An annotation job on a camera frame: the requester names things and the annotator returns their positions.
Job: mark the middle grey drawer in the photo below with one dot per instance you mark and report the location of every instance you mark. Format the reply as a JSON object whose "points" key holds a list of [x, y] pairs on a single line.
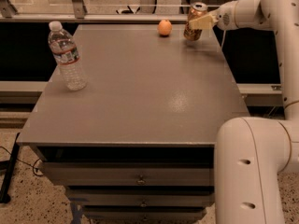
{"points": [[141, 197]]}

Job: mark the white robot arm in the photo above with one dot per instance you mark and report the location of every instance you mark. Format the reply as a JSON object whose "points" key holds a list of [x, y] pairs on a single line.
{"points": [[251, 152]]}

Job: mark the orange fruit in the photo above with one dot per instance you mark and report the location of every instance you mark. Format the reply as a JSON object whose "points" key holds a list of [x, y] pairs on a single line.
{"points": [[164, 28]]}

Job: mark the orange LaCroix soda can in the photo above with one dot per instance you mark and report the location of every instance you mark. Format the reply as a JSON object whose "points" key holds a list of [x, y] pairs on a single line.
{"points": [[193, 28]]}

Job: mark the grey drawer cabinet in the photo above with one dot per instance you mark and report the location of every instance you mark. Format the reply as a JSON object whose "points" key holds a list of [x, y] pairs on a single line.
{"points": [[149, 100]]}

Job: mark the bottom grey drawer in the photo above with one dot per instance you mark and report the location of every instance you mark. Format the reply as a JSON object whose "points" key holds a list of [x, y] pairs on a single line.
{"points": [[143, 213]]}

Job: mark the metal railing frame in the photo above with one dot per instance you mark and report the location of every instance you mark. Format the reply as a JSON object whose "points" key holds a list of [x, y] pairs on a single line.
{"points": [[92, 11]]}

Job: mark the top grey drawer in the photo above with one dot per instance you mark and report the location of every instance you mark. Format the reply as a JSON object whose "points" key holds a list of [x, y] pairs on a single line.
{"points": [[116, 174]]}

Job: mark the grey drawer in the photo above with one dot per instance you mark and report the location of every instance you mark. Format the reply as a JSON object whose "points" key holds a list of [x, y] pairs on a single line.
{"points": [[141, 197], [143, 213], [116, 174]]}

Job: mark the black stand leg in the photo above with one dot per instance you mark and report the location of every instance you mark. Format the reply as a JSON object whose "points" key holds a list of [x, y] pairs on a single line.
{"points": [[9, 169]]}

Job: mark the clear plastic water bottle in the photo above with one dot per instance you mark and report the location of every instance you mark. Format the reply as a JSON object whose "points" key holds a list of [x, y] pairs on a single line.
{"points": [[66, 55]]}

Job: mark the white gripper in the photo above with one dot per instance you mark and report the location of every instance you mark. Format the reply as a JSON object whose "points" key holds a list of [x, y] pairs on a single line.
{"points": [[224, 16]]}

